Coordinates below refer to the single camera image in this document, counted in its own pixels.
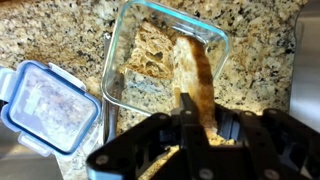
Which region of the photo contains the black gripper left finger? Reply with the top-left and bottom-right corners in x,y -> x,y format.
86,93 -> 202,180

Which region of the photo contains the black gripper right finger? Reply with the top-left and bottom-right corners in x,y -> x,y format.
213,105 -> 320,180

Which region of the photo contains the blue plastic container lid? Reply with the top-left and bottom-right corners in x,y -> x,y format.
0,60 -> 101,156

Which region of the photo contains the toasted bread slice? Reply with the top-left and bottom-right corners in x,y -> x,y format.
172,35 -> 234,145

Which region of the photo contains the bread slice in container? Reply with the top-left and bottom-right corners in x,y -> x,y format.
125,22 -> 173,79

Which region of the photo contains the clear glass food container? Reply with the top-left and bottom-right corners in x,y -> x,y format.
102,0 -> 231,116

